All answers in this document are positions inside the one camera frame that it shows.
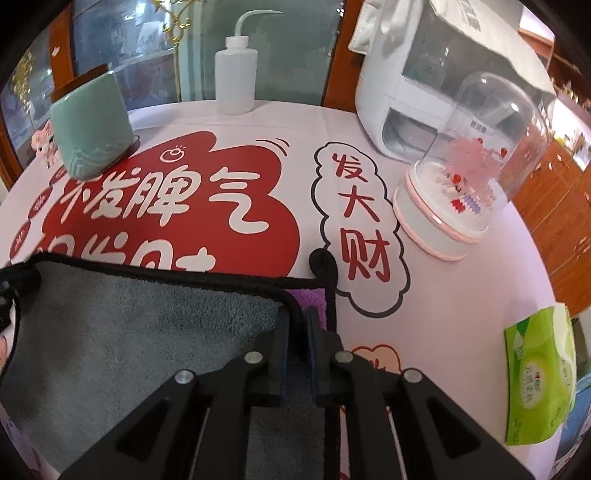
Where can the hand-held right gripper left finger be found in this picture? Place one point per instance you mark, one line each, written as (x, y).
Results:
(280, 369)

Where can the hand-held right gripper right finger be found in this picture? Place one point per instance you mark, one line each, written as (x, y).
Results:
(318, 369)

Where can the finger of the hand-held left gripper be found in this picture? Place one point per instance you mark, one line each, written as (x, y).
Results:
(14, 281)

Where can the grey towel with black edge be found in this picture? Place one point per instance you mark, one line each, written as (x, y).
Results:
(138, 332)

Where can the small pink figurine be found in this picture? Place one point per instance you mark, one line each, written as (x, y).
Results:
(44, 146)

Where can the green ceramic cup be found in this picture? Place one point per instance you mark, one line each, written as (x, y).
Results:
(88, 129)

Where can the printed red and white tablecloth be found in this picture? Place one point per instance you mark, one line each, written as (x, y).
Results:
(323, 194)

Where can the green tissue pack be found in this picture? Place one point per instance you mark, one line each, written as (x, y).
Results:
(540, 369)

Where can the glass dome with pink base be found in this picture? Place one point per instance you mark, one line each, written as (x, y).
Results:
(466, 166)

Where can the wooden cabinet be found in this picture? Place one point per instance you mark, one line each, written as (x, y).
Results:
(558, 212)

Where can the white squeeze wash bottle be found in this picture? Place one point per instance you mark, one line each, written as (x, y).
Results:
(235, 74)

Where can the white countertop appliance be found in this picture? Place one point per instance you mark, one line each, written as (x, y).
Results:
(415, 78)

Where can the white cloth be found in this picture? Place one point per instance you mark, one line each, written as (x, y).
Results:
(392, 23)

